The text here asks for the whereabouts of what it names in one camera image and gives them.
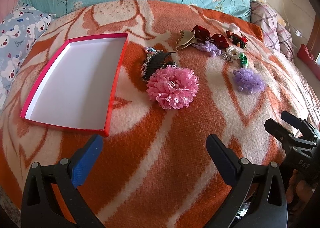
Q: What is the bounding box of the pink purple plaid pillow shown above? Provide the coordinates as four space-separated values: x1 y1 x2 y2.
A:
251 1 294 62

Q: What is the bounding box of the red shallow box lid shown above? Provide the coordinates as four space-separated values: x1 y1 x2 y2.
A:
20 33 129 137

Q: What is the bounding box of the black red crochet hair clip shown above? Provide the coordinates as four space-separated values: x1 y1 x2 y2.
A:
226 31 248 49

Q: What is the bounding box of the person's right hand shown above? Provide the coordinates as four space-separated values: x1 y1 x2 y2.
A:
286 169 318 222

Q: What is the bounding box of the purple cartoon pompom hair tie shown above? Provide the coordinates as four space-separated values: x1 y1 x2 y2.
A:
191 40 222 59

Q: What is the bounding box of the green braided hair tie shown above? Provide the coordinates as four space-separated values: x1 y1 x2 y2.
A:
238 52 250 70

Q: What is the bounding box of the blue bear print pillow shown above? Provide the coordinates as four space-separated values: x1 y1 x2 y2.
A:
0 4 52 109

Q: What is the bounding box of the beige claw hair clip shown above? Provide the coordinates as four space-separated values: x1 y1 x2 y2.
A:
175 30 198 51

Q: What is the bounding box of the pink lace flower scrunchie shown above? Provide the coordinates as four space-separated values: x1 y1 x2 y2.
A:
146 65 199 110

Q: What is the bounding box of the red cloth item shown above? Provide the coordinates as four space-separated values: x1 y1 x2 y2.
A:
297 44 320 80

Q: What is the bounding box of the dark red velvet bow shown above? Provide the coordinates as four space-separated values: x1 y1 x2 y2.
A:
193 25 229 50

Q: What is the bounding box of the purple lace flower scrunchie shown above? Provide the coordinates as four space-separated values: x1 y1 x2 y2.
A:
233 67 265 94

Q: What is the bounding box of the white pearl scrunchie bracelet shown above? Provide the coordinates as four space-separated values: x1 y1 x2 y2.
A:
222 45 243 63

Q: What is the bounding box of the black hair comb clip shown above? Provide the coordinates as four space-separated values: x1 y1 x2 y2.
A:
141 51 177 81

